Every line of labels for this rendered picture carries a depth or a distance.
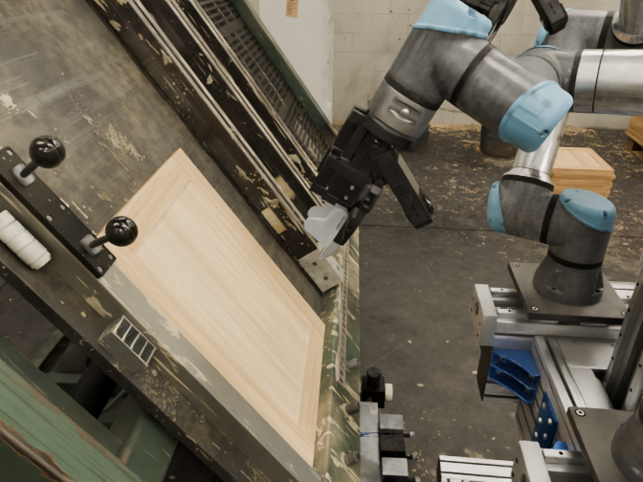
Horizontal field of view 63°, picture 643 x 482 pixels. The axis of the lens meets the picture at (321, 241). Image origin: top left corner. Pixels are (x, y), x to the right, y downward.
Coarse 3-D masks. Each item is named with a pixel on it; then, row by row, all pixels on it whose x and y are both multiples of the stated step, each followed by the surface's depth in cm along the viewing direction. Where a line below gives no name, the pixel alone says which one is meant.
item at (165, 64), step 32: (96, 0) 116; (128, 0) 116; (128, 32) 119; (160, 32) 123; (160, 64) 122; (192, 96) 125; (224, 128) 129; (224, 160) 132; (256, 160) 136; (256, 192) 136; (288, 224) 140; (320, 288) 149
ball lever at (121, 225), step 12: (120, 216) 63; (108, 228) 62; (120, 228) 62; (132, 228) 63; (84, 240) 70; (96, 240) 68; (108, 240) 63; (120, 240) 62; (132, 240) 63; (96, 252) 71
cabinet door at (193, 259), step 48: (144, 192) 94; (192, 192) 110; (144, 240) 88; (192, 240) 101; (240, 240) 118; (144, 288) 82; (192, 288) 93; (240, 288) 108; (288, 288) 127; (192, 336) 86; (240, 336) 99; (288, 336) 115; (240, 384) 91; (288, 384) 105; (288, 432) 96
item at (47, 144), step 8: (40, 136) 58; (48, 136) 59; (32, 144) 58; (40, 144) 58; (48, 144) 58; (56, 144) 59; (32, 152) 58; (40, 152) 58; (48, 152) 58; (56, 152) 58; (64, 152) 60; (32, 160) 59; (40, 160) 58; (48, 160) 58; (56, 160) 59; (16, 168) 66; (24, 168) 64; (32, 168) 63; (16, 176) 66; (24, 176) 66; (32, 176) 67; (24, 184) 66
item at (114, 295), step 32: (0, 192) 65; (32, 224) 67; (64, 256) 69; (96, 288) 71; (128, 288) 75; (160, 320) 78; (160, 352) 76; (192, 352) 80; (192, 384) 79; (224, 384) 83; (224, 416) 81; (256, 416) 86; (256, 448) 84; (288, 448) 90; (288, 480) 88; (320, 480) 93
